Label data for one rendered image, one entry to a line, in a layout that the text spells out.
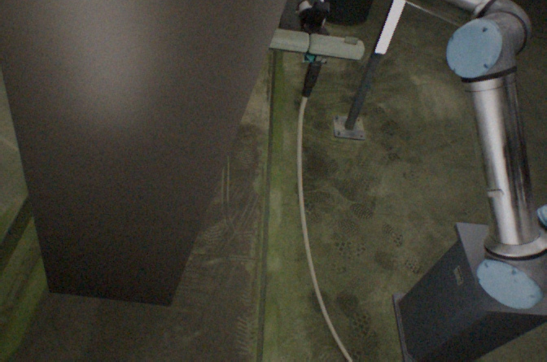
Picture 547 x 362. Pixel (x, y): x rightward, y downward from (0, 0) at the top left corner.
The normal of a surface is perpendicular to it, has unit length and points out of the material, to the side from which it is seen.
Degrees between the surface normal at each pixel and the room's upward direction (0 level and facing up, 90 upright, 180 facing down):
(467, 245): 0
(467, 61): 84
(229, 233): 0
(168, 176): 90
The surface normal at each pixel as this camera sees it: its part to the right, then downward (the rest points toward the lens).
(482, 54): -0.84, 0.26
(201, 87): 0.00, 0.75
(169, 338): 0.12, -0.66
